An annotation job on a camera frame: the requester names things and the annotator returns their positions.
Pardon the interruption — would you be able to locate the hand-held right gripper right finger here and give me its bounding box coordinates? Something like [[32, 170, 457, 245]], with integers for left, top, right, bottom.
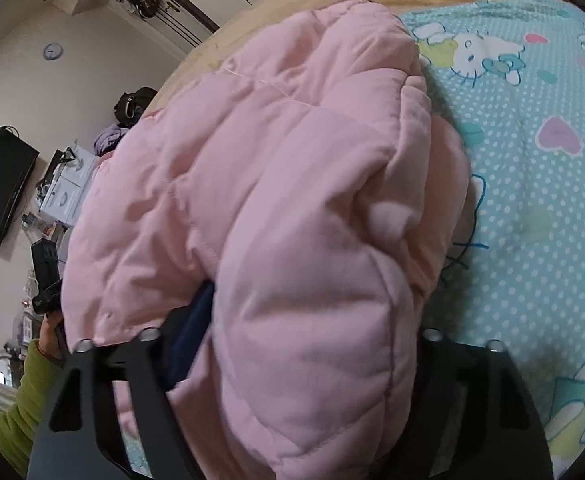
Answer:
[[397, 327, 554, 480]]

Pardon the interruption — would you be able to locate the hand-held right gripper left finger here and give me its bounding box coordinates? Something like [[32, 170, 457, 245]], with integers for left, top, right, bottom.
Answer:
[[26, 280, 217, 480]]

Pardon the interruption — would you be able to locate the pink padded jacket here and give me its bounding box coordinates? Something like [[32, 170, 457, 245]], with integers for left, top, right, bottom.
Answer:
[[61, 1, 476, 480]]

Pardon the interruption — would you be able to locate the person's left forearm green sleeve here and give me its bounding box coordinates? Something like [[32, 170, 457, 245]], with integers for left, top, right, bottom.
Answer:
[[0, 339, 76, 478]]

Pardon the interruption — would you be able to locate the person's left hand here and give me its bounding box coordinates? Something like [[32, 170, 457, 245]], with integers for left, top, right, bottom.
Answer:
[[39, 312, 68, 362]]

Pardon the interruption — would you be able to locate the cluttered desk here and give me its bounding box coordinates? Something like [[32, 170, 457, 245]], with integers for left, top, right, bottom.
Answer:
[[2, 210, 73, 361]]

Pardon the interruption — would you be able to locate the white drawer cabinet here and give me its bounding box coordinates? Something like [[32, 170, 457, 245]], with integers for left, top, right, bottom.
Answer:
[[38, 144, 98, 228]]

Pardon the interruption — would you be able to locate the purple cloth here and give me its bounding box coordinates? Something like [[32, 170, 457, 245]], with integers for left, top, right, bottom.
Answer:
[[91, 125, 129, 157]]

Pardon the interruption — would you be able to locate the black bag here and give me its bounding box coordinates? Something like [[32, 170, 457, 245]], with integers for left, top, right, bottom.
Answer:
[[113, 86, 159, 126]]

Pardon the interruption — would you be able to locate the cartoon cat printed bed sheet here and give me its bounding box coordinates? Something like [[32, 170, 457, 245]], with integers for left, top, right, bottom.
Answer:
[[122, 0, 585, 480]]

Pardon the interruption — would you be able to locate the dark framed wardrobe niche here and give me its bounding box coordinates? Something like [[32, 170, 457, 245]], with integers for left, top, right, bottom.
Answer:
[[105, 0, 222, 53]]

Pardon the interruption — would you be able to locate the black wall television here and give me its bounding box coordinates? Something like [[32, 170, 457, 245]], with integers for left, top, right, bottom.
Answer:
[[0, 129, 40, 250]]

